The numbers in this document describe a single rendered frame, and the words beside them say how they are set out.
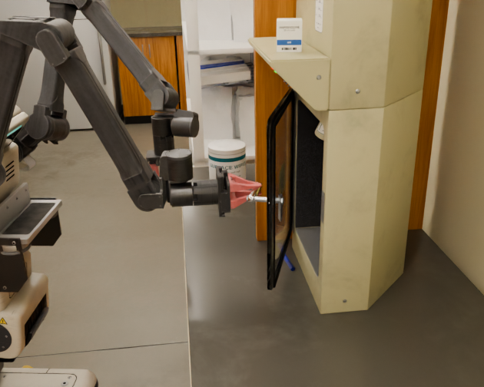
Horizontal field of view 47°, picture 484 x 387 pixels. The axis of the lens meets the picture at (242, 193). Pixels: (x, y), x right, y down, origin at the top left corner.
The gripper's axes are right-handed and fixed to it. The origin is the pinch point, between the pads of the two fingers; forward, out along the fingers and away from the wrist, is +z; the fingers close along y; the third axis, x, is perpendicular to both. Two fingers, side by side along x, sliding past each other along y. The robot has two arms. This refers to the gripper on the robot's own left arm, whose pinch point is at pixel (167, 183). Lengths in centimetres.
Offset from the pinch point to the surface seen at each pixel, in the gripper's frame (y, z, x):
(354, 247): 40, 0, -47
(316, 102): 31, -32, -47
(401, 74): 49, -36, -42
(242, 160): 25.3, 5.4, 30.3
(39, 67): -129, 37, 443
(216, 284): 10.5, 16.0, -30.3
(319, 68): 31, -39, -47
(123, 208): -40, 108, 232
